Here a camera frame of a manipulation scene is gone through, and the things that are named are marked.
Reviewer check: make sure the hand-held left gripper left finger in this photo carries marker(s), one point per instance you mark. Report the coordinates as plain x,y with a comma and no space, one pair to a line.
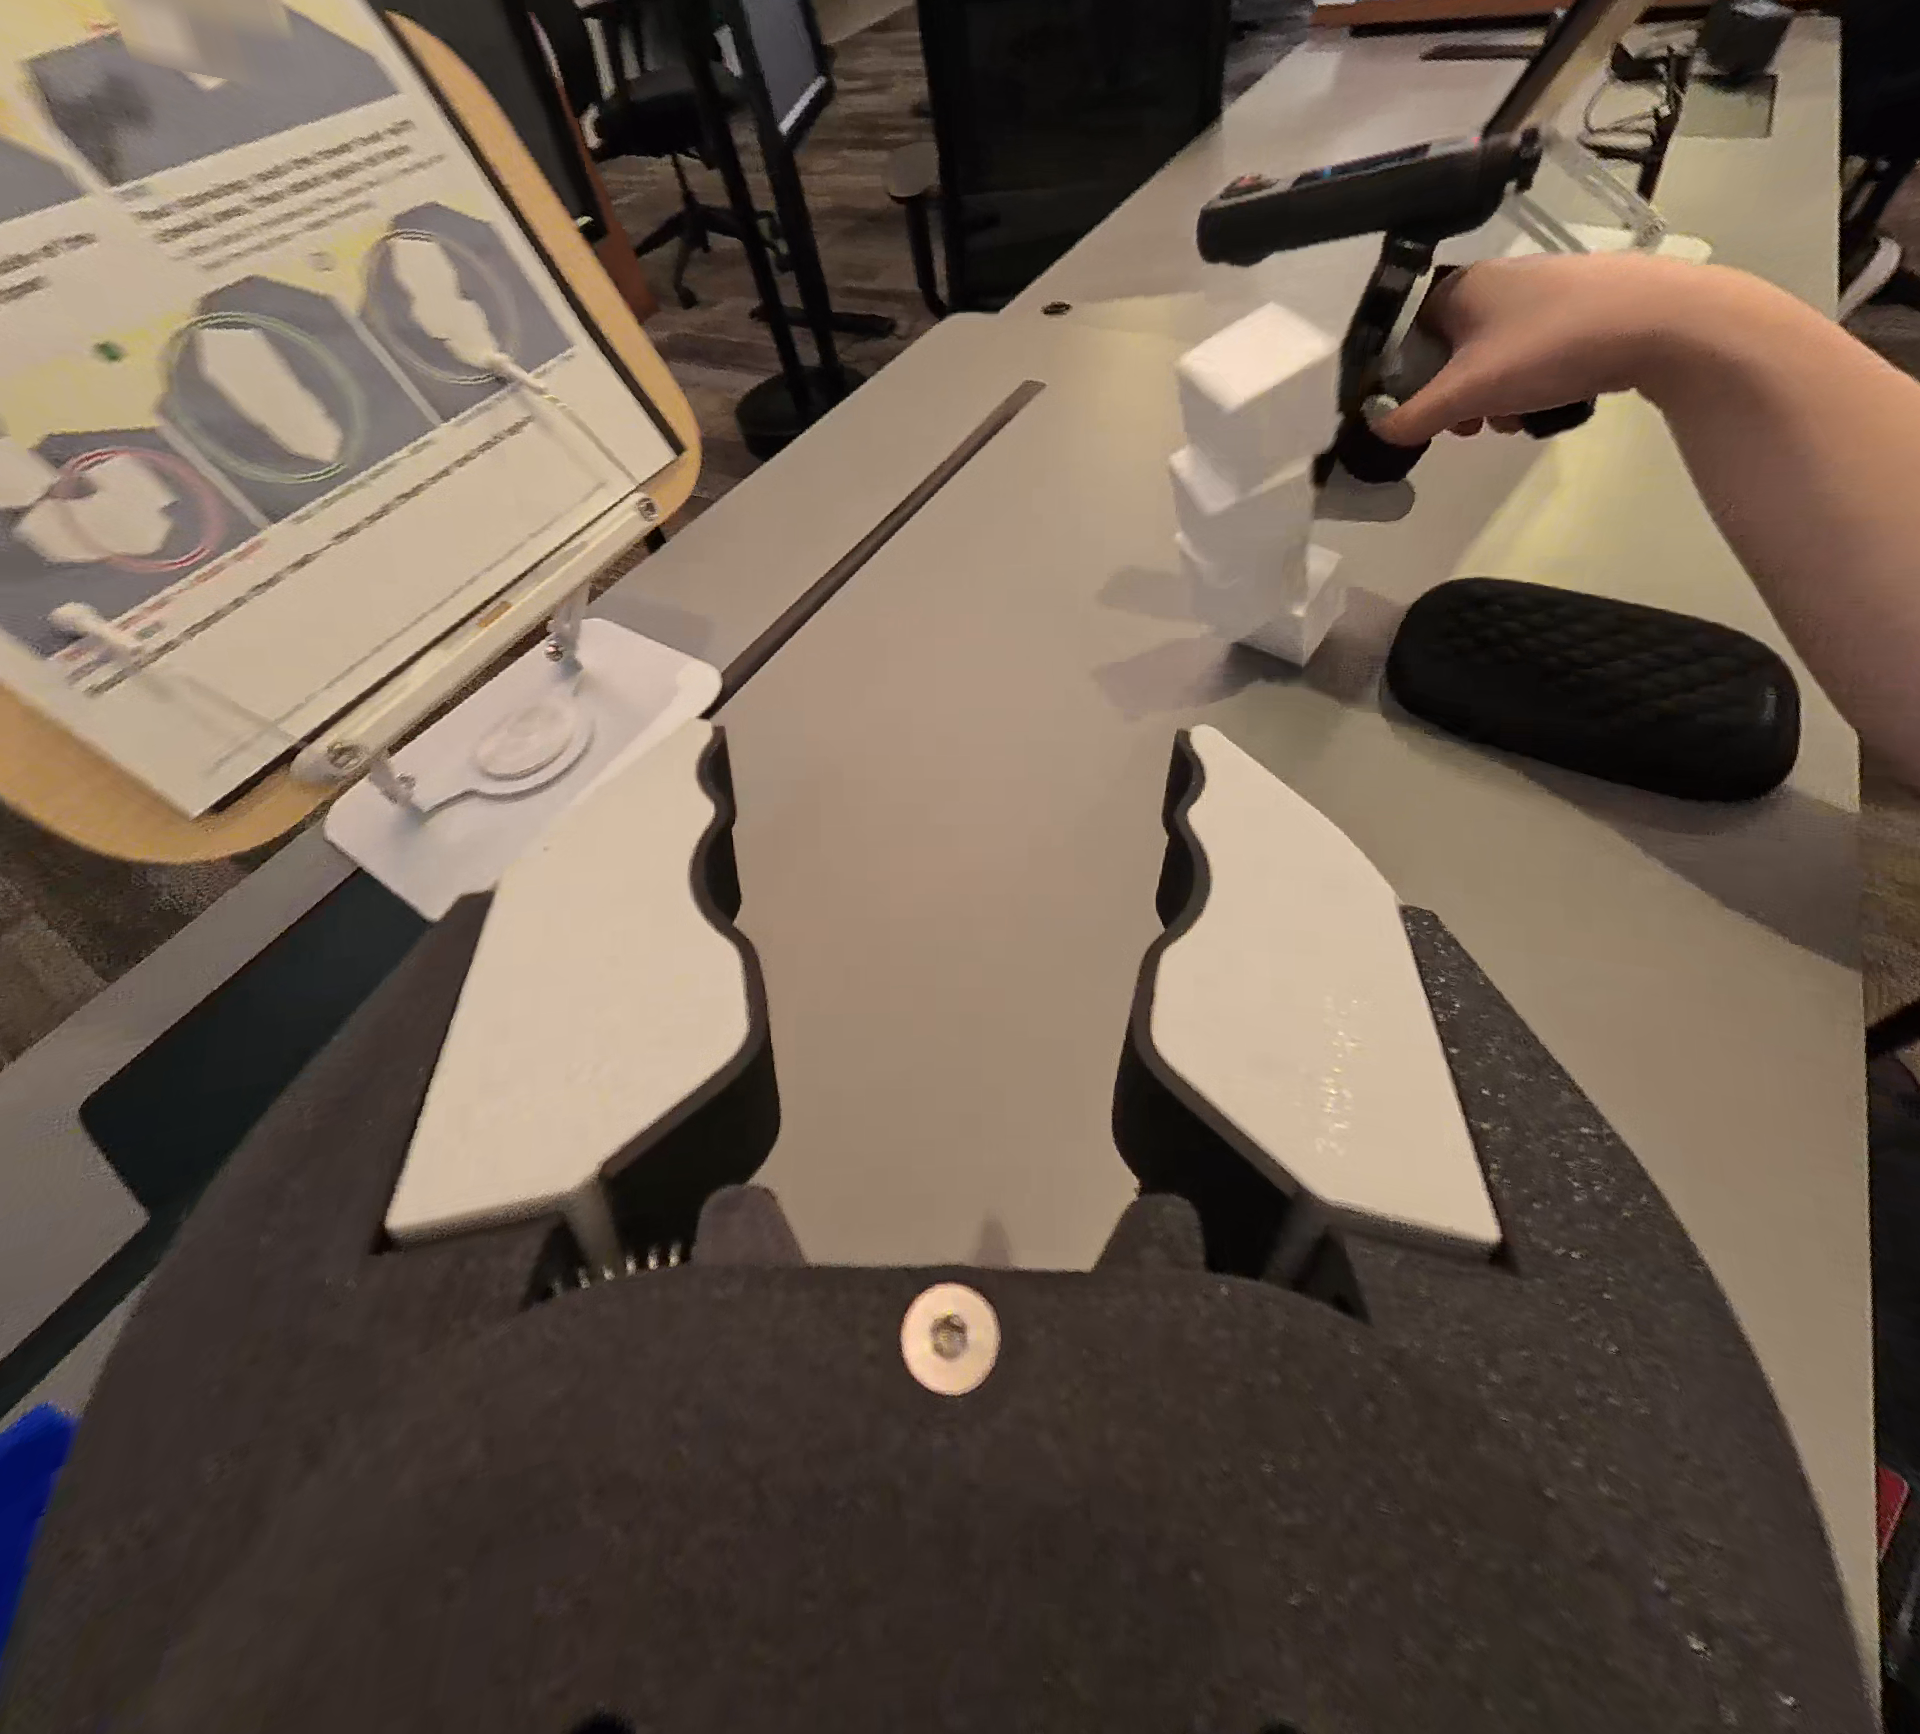
584,1029

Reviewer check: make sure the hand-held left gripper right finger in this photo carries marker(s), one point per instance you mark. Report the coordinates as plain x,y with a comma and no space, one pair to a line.
1305,1044

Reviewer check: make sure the person's right forearm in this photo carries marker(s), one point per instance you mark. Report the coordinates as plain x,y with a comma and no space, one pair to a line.
1831,489

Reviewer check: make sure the person's right hand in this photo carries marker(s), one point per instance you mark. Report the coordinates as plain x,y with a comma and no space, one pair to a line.
1545,338

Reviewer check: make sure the black mesh office chair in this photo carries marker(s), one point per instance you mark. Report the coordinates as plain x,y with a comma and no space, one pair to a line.
1065,39

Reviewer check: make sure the white and wooden document stand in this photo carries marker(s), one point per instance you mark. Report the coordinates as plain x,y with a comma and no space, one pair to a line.
600,698

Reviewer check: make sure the small black box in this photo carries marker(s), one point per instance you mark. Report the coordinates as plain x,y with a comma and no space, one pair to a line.
1748,33

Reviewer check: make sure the printed instruction sheet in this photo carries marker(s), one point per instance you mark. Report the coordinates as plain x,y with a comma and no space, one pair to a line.
374,188

